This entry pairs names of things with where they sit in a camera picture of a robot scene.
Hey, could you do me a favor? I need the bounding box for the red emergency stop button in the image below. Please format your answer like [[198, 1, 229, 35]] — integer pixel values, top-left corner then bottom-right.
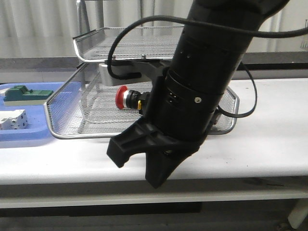
[[115, 85, 151, 115]]

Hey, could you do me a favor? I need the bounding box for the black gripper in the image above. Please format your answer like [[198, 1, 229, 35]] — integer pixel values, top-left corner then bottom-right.
[[107, 69, 228, 188]]

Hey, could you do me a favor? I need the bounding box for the white table leg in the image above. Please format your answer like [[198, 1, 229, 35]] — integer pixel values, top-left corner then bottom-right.
[[287, 198, 308, 229]]

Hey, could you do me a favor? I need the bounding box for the grey metal rack frame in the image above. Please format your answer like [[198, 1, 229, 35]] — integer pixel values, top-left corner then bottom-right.
[[73, 0, 103, 86]]

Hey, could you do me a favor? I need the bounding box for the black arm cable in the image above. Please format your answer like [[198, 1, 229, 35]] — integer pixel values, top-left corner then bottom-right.
[[107, 15, 308, 118]]

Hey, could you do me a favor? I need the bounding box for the white circuit breaker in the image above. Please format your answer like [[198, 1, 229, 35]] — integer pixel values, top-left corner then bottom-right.
[[0, 109, 28, 130]]

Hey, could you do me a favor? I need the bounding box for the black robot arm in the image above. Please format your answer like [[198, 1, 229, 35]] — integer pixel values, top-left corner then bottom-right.
[[107, 26, 252, 188]]

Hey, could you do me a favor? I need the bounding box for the green terminal block module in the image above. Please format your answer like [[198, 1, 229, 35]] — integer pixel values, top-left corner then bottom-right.
[[3, 85, 53, 106]]

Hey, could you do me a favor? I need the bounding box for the mesh tray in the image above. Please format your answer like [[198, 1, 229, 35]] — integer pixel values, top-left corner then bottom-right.
[[73, 25, 186, 64], [43, 63, 240, 141]]

